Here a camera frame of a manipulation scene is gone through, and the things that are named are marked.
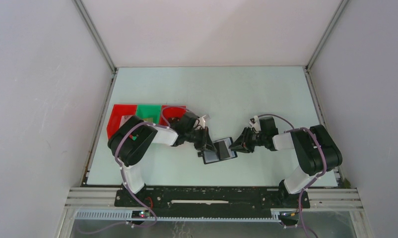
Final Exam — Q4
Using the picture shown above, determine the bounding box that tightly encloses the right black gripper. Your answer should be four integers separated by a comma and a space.
230, 126, 267, 153

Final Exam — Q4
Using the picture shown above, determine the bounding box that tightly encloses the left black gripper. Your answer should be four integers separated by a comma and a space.
185, 127, 216, 153

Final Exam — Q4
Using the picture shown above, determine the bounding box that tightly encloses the black leather card holder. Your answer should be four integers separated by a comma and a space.
198, 137, 238, 165

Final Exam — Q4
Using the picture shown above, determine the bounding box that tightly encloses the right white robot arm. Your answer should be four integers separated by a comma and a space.
229, 114, 342, 207

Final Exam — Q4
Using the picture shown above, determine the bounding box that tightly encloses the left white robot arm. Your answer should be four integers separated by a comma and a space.
108, 110, 217, 207

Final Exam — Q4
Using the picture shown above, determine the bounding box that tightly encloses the grey card in bin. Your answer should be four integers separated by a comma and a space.
121, 115, 132, 123

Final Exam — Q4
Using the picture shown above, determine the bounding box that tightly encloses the right red plastic bin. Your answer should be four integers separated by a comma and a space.
158, 105, 186, 126

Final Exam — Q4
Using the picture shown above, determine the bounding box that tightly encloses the red plastic bin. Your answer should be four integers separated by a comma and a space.
158, 105, 186, 126
106, 104, 137, 139

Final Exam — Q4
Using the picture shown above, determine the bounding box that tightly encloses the green plastic bin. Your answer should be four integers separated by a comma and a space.
136, 104, 162, 124

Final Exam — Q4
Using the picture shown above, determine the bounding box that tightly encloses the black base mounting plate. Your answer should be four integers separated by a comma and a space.
114, 185, 310, 219

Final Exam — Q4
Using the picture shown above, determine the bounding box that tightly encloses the left red plastic bin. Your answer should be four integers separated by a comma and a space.
106, 104, 137, 139

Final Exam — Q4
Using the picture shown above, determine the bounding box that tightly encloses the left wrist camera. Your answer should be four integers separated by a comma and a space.
198, 115, 210, 129

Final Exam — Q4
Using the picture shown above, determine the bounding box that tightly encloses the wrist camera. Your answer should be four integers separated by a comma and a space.
249, 115, 261, 132
198, 115, 210, 129

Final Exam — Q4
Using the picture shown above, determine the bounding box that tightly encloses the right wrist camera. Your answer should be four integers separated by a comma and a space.
249, 115, 261, 132

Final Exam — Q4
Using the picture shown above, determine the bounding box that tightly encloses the aluminium frame rail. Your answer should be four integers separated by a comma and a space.
65, 187, 364, 212

